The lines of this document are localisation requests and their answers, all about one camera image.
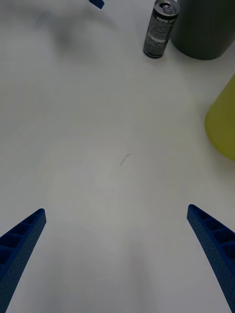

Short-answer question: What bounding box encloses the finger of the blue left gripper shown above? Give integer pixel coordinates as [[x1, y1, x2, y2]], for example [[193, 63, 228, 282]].
[[89, 0, 106, 10]]

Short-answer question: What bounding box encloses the black drink can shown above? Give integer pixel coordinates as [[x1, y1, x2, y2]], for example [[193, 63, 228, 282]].
[[142, 0, 181, 59]]

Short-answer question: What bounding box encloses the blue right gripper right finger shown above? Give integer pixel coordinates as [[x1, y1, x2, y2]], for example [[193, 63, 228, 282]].
[[187, 204, 235, 313]]

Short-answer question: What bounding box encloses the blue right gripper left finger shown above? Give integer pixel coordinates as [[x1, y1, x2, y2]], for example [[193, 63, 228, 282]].
[[0, 208, 47, 313]]

